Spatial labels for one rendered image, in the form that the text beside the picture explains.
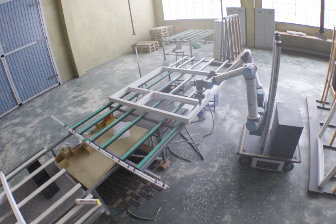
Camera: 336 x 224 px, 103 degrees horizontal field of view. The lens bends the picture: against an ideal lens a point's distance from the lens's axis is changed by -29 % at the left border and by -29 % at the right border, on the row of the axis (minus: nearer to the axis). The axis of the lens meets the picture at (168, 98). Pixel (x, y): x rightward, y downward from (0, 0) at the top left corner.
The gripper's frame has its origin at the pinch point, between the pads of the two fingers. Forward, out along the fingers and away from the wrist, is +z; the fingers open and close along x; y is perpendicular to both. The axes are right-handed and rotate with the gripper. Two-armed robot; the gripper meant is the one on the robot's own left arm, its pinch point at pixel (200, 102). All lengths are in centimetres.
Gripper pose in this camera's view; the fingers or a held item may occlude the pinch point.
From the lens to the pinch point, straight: 243.4
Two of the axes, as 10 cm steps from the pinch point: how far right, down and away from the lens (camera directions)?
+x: 8.2, 1.8, -5.4
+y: -5.6, 4.5, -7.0
